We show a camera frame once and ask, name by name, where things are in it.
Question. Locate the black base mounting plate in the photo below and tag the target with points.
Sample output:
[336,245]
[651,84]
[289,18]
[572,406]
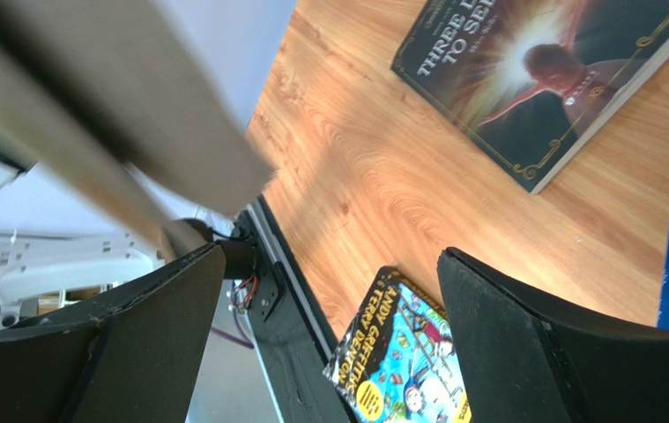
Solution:
[293,338]

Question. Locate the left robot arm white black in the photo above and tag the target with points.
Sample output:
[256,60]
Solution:
[34,267]

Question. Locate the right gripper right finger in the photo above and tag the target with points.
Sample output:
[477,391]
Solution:
[529,356]

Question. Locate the orange 78-Storey Treehouse book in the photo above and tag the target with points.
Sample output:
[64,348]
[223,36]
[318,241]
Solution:
[97,90]

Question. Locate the black 169-Storey Treehouse book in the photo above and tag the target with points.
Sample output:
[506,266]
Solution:
[397,361]

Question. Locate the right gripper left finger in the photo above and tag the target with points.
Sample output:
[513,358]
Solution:
[131,354]

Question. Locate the Three Days To See book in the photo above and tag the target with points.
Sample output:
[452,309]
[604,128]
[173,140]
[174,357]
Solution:
[531,81]

